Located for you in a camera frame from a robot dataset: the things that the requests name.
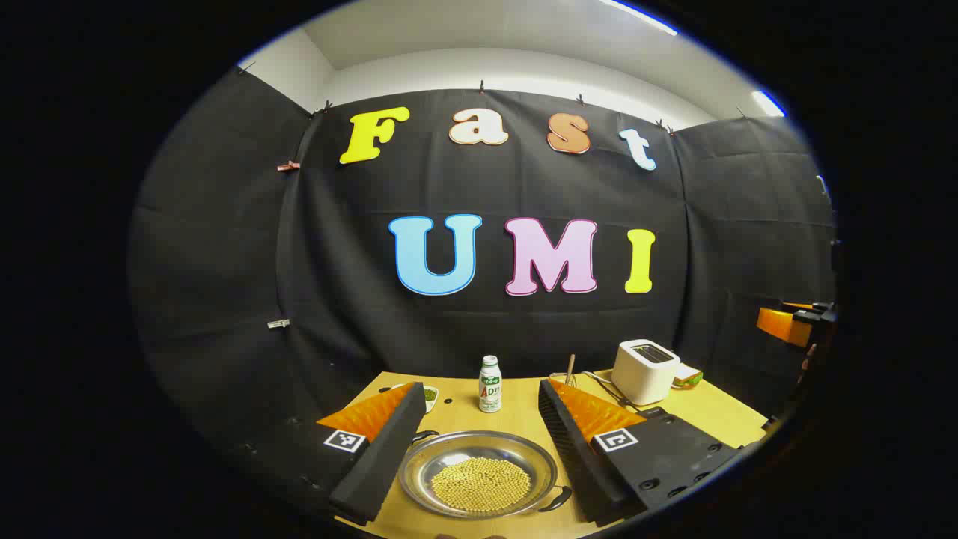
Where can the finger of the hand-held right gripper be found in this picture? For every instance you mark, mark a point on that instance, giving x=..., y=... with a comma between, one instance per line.
x=778, y=323

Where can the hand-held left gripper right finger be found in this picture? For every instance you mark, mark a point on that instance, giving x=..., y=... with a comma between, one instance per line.
x=572, y=449

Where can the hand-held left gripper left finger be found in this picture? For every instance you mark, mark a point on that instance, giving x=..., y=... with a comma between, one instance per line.
x=389, y=442

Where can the small white bean dish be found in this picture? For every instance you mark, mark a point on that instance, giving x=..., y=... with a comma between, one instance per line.
x=430, y=395

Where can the wooden stick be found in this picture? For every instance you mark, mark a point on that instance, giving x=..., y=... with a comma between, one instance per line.
x=571, y=367

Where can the pile of yellow beans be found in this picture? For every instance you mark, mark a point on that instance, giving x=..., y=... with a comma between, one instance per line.
x=480, y=485

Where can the white toaster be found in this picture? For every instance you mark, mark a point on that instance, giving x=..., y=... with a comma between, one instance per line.
x=644, y=374

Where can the white green-label drink bottle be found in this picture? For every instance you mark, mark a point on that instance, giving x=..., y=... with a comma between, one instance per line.
x=490, y=385

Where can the toy sandwich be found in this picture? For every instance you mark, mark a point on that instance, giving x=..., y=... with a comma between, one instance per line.
x=688, y=376

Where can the ceiling light strip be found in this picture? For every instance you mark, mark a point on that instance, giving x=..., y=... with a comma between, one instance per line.
x=769, y=103
x=636, y=15

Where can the black backdrop cloth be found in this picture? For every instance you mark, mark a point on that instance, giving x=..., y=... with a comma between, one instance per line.
x=224, y=262

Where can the wooden clothes peg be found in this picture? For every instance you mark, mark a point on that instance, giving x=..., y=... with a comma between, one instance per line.
x=288, y=165

